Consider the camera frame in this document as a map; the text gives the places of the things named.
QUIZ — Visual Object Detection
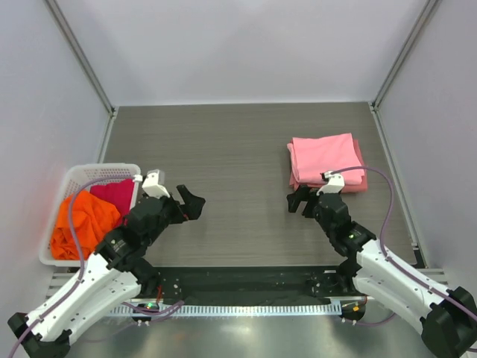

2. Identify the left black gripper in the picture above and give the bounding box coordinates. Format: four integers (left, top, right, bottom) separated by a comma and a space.
144, 184, 204, 246

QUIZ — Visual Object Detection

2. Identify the light pink shirt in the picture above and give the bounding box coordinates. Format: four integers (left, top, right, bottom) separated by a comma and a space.
287, 133, 365, 187

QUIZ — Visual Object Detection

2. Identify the salmon pink shirt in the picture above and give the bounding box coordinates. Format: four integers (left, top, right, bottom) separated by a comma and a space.
289, 139, 368, 194

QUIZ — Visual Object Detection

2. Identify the orange t shirt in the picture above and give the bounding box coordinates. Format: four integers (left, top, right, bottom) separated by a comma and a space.
50, 190, 122, 260

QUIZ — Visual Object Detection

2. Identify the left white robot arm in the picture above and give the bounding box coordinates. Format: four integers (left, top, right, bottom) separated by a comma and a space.
8, 185, 206, 357

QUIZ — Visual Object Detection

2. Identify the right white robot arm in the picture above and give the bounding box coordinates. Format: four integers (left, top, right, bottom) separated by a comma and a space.
286, 186, 476, 357

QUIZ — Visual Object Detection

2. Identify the magenta t shirt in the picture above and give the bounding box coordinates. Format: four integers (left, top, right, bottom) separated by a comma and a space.
89, 179, 135, 216

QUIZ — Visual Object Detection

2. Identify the white plastic basket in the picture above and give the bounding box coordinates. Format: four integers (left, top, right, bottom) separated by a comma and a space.
39, 163, 141, 267

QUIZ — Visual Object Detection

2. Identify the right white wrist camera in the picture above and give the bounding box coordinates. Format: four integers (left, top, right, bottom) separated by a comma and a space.
317, 171, 345, 196

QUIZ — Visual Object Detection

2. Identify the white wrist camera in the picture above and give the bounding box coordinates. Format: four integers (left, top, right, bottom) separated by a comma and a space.
317, 171, 345, 196
133, 169, 171, 198

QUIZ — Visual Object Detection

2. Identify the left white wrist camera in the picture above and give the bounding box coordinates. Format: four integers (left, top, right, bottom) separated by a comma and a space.
133, 169, 171, 198

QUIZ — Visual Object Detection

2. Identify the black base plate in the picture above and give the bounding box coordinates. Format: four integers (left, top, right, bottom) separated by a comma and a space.
139, 266, 361, 307

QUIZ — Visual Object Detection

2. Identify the slotted cable duct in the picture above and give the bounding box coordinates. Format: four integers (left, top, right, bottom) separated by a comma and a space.
111, 302, 342, 318

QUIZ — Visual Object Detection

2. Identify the right aluminium frame post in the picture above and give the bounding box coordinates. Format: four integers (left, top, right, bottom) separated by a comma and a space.
369, 0, 441, 112

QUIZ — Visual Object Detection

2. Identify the aluminium frame post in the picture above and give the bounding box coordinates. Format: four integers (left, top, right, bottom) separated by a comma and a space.
44, 0, 115, 116
369, 0, 441, 112

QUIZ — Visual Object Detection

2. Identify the left aluminium frame post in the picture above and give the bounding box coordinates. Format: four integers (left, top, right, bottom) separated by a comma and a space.
44, 0, 115, 116

